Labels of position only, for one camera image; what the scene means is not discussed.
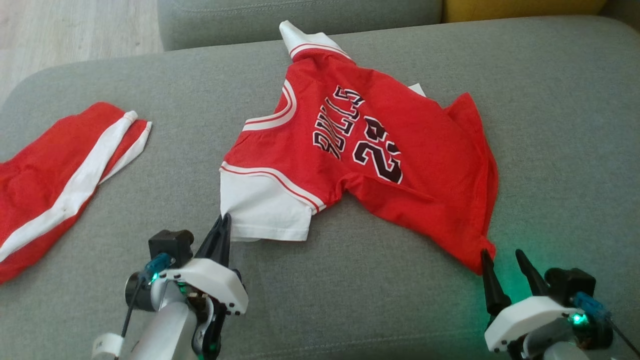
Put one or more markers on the grey sofa cushion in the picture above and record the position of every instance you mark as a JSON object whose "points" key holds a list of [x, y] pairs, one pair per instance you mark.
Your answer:
{"points": [[350, 300]]}

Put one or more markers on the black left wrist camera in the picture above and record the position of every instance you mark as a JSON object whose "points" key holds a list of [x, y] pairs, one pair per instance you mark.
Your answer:
{"points": [[172, 245]]}

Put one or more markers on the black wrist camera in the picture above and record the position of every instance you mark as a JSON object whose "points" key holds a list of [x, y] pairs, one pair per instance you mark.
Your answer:
{"points": [[570, 285], [172, 245]]}

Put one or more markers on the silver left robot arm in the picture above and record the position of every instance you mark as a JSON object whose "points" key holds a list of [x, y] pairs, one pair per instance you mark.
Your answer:
{"points": [[165, 325]]}

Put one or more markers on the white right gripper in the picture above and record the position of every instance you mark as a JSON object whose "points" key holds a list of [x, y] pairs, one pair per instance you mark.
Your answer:
{"points": [[525, 317]]}

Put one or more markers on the red shorts with white stripes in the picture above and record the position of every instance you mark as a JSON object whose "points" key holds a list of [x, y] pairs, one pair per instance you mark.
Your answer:
{"points": [[45, 185]]}

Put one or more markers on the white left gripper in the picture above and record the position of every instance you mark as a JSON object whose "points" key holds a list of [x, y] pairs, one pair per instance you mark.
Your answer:
{"points": [[210, 285]]}

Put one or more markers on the grey fabric sofa seat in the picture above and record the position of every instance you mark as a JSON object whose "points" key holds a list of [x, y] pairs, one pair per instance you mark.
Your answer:
{"points": [[300, 20]]}

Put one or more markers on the yellow sofa backrest cushion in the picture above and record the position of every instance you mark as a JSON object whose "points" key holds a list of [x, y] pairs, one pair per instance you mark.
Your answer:
{"points": [[525, 9]]}

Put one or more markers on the red Bulls basketball jersey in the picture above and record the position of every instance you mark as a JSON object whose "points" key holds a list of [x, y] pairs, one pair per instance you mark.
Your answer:
{"points": [[380, 165]]}

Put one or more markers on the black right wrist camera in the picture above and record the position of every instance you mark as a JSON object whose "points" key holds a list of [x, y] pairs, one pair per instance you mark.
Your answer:
{"points": [[570, 285]]}

